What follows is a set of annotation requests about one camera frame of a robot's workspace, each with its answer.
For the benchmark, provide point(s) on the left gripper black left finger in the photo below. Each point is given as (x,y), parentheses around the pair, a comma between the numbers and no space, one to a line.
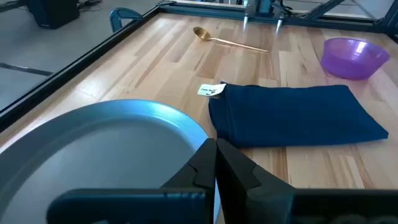
(174,205)

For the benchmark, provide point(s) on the grey round plate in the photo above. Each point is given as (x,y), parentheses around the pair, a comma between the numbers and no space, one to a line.
(93,149)

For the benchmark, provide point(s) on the navy blue folded napkin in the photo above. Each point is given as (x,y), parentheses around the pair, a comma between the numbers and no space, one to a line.
(295,115)

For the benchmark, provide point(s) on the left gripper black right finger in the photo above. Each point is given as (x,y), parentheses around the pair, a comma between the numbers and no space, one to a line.
(264,202)

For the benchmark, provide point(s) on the purple translucent bowl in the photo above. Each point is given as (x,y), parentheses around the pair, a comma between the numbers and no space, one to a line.
(353,59)

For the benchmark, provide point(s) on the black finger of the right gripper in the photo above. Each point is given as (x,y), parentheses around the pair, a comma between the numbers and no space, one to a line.
(278,26)
(246,21)

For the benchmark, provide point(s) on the wooden chopstick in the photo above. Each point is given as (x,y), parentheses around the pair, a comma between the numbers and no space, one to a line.
(202,32)

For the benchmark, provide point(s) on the black aluminium table frame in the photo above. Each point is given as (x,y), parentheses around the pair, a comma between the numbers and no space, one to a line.
(77,68)

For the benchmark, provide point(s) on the black box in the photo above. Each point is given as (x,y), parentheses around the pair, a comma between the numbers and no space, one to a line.
(53,12)

